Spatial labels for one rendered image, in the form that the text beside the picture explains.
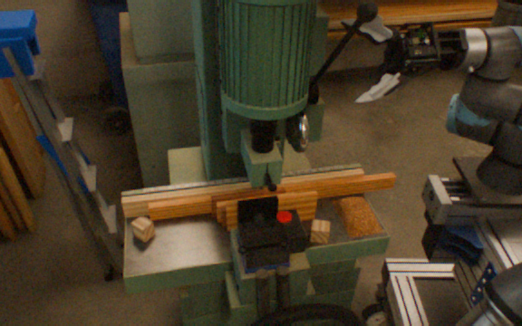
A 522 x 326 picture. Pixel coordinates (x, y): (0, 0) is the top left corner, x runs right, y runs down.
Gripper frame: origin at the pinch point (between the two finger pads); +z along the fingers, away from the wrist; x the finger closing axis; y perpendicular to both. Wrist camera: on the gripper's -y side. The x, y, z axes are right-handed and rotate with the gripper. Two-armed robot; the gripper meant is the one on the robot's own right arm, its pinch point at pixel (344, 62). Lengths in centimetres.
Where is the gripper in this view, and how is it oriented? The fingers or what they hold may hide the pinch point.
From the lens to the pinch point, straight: 80.8
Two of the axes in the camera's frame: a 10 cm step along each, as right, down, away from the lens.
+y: 1.6, -1.7, -9.7
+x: 1.4, 9.8, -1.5
